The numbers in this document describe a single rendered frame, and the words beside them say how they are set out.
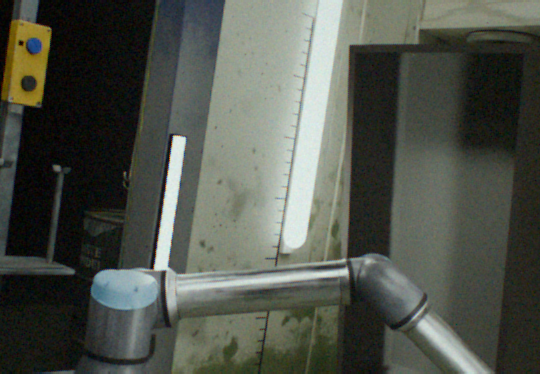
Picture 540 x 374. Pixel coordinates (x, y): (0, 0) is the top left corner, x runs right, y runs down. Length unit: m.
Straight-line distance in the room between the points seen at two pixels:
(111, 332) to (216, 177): 1.18
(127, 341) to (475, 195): 1.39
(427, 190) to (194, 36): 0.99
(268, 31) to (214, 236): 0.81
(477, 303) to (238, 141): 1.04
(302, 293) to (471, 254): 0.97
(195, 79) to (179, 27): 0.19
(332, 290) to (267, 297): 0.16
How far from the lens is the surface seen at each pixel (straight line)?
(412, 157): 2.66
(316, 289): 1.76
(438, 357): 1.71
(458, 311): 2.67
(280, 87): 2.87
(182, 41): 2.53
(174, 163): 2.50
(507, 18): 3.43
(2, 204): 2.42
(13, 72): 2.34
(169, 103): 2.50
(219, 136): 2.65
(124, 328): 1.60
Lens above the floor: 1.20
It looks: 4 degrees down
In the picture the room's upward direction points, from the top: 8 degrees clockwise
